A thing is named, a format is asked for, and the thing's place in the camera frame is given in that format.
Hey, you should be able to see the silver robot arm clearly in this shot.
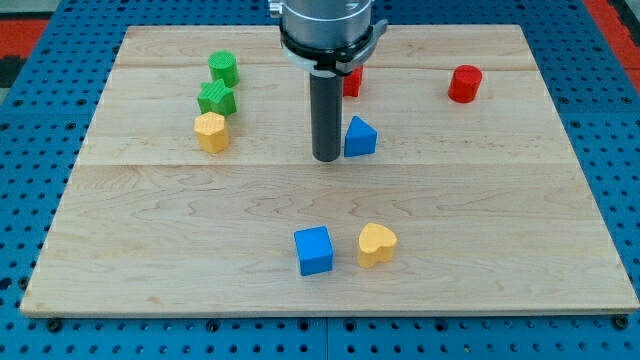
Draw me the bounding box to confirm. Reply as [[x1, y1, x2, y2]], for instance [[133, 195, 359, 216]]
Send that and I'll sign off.
[[268, 0, 389, 78]]

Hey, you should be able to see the red star block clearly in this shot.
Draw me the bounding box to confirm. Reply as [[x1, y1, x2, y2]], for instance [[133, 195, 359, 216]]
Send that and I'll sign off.
[[343, 65, 364, 97]]

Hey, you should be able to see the green star block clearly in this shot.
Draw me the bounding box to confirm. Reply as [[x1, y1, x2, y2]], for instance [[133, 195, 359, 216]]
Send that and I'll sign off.
[[197, 79, 237, 116]]

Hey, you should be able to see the blue triangle block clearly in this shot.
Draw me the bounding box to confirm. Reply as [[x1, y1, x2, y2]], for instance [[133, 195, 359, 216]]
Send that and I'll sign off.
[[344, 116, 378, 157]]

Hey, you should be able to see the blue cube block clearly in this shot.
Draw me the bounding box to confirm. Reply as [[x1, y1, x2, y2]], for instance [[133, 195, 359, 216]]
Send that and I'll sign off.
[[294, 226, 334, 276]]

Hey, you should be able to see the yellow heart block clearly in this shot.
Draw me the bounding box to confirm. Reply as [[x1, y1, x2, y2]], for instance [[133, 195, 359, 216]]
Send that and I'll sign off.
[[357, 223, 398, 268]]

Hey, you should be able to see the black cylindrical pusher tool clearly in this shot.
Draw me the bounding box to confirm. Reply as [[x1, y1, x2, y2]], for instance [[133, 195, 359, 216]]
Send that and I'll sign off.
[[309, 74, 343, 162]]

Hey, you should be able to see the yellow hexagon block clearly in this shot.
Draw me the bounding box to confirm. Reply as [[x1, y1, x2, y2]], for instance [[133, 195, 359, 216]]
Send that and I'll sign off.
[[194, 112, 230, 153]]

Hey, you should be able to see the wooden board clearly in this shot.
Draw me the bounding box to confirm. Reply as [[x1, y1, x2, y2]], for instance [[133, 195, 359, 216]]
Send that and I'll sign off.
[[21, 25, 639, 318]]

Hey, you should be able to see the green cylinder block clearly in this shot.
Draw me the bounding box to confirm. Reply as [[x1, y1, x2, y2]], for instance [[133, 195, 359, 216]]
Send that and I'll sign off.
[[208, 50, 240, 87]]

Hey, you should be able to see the red cylinder block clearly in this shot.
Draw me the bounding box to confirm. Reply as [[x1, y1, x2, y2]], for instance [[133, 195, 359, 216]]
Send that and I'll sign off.
[[448, 64, 483, 103]]

